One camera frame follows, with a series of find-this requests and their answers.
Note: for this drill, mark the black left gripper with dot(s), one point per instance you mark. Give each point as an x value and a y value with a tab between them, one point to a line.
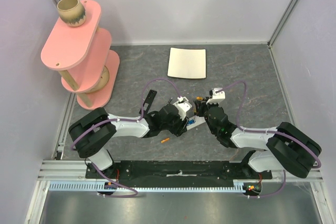
181	126

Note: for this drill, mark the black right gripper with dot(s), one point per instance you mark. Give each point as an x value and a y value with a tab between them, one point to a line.
200	107

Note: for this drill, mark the small white box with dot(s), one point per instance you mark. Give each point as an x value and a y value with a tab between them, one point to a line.
198	121

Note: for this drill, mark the orange battery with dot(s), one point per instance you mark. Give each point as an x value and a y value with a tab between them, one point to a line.
165	140

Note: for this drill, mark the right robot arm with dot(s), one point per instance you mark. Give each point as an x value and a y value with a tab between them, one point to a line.
278	148

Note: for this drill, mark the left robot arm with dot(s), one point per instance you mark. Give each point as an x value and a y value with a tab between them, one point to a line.
93	131

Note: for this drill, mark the blue battery in box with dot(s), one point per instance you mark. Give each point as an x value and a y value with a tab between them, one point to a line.
191	122

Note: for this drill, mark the white square plate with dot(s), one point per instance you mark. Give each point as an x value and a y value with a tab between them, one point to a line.
187	63

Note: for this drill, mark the beige cup on lower shelf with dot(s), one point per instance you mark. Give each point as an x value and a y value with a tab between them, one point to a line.
104	78

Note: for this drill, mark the pink three tier shelf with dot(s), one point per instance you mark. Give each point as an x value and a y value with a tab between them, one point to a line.
79	55

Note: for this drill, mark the beige ceramic mug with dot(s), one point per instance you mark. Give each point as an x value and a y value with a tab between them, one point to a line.
71	12

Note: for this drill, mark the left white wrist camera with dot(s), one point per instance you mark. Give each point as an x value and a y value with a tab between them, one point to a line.
183	106

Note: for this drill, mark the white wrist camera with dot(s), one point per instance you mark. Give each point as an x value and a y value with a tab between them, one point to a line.
217	95
183	106

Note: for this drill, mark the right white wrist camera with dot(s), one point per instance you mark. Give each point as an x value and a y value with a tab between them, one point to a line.
217	95

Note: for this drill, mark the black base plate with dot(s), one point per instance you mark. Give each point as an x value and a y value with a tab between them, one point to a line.
182	173

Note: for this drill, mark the light blue cable duct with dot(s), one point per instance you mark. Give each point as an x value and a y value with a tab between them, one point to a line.
107	187

